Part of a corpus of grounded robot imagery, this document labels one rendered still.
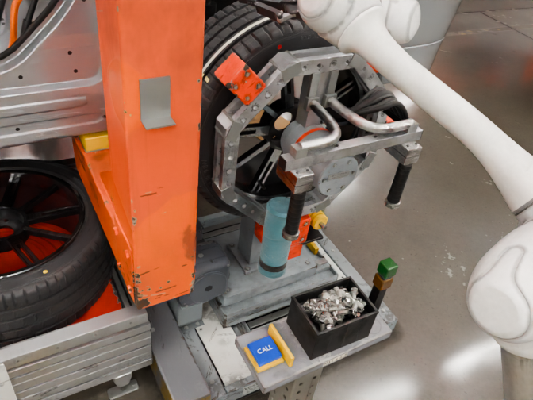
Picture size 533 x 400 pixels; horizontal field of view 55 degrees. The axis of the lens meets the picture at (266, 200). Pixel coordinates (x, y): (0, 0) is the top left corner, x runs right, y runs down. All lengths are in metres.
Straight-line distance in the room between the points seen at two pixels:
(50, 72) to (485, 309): 1.24
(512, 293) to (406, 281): 1.60
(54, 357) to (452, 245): 1.85
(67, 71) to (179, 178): 0.56
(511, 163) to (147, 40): 0.68
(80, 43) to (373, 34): 0.88
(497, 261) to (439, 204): 2.07
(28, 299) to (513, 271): 1.22
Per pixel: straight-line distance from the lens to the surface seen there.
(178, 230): 1.26
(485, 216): 2.94
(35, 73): 1.56
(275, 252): 1.48
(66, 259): 1.59
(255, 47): 1.31
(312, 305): 1.40
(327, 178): 1.35
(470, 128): 0.98
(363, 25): 0.92
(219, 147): 1.35
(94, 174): 1.60
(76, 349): 1.60
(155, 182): 1.14
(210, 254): 1.72
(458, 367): 2.18
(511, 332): 0.82
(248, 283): 1.88
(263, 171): 1.58
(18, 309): 1.58
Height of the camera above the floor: 1.64
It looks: 39 degrees down
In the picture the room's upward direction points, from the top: 9 degrees clockwise
